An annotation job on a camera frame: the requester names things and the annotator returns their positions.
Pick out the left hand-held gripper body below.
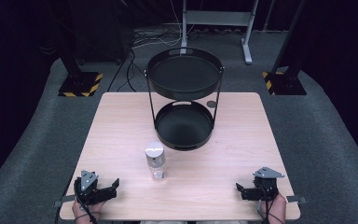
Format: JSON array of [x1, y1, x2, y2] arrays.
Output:
[[73, 170, 117, 206]]

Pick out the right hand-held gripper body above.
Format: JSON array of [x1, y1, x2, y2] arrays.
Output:
[[241, 166, 286, 202]]

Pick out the clear bottle with silver cap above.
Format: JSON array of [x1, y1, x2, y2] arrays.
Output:
[[145, 141, 167, 182]]

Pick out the black two-tier round rack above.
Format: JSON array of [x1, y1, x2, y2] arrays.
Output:
[[145, 47, 225, 152]]

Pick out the person's left hand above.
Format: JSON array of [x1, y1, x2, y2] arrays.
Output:
[[71, 199, 106, 221]]

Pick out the person's right hand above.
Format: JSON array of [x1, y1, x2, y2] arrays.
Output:
[[258, 191, 288, 224]]

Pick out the black stand with striped base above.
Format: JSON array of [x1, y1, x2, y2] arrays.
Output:
[[45, 0, 103, 98], [262, 0, 308, 96]]

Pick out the dark cabinet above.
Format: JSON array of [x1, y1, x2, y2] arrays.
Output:
[[71, 0, 135, 64]]

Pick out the grey metal stand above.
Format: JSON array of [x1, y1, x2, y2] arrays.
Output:
[[180, 0, 260, 65]]

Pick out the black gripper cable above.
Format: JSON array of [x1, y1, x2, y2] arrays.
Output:
[[256, 185, 285, 224], [73, 178, 99, 224]]

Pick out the grey table side bracket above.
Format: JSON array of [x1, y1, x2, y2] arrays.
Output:
[[285, 195, 310, 205], [53, 194, 76, 208]]

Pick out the black floor cables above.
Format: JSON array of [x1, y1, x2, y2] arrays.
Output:
[[106, 27, 185, 93]]

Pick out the white floor cable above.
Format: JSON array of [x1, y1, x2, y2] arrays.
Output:
[[132, 0, 197, 49]]

